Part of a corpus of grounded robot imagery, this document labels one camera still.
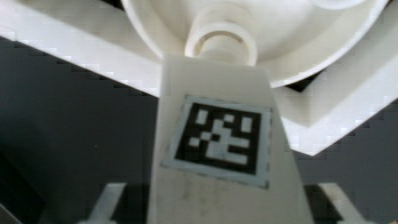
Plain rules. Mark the white stool leg with tag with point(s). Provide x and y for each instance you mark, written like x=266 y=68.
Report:
x=225 y=180

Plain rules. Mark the white front wall barrier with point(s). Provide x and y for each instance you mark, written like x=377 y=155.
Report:
x=78 y=29

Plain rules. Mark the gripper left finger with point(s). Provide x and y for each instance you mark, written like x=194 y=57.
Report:
x=105 y=206

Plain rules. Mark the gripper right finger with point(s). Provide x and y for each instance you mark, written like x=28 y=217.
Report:
x=343 y=205

